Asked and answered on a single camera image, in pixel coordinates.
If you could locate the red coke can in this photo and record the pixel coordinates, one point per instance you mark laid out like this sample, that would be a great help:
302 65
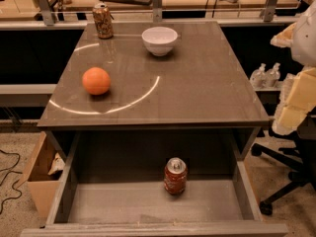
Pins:
175 176

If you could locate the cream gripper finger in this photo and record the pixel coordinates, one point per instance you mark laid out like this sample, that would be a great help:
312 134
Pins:
284 38
297 98

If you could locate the crumpled paper in box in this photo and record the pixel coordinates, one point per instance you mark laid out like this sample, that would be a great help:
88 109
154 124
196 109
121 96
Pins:
57 165

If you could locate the open grey top drawer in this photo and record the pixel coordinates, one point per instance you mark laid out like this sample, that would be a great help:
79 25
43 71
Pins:
113 186

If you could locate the grey cabinet with counter top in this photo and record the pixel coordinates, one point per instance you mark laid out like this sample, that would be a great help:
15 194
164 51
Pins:
199 84

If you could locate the brown patterned drink can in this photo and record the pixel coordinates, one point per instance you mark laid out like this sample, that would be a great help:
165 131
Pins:
103 21

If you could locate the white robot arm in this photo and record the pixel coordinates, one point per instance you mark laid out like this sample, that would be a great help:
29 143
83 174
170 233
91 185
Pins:
303 48

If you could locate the brown cardboard box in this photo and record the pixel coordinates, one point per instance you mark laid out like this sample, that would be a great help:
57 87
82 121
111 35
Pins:
38 175

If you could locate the black office chair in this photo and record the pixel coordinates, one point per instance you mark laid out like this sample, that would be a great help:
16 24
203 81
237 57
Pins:
301 160

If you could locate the white ceramic bowl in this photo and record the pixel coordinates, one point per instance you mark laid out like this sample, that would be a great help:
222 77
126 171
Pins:
159 40

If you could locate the orange ball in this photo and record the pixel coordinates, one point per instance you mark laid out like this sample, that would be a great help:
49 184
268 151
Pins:
96 81

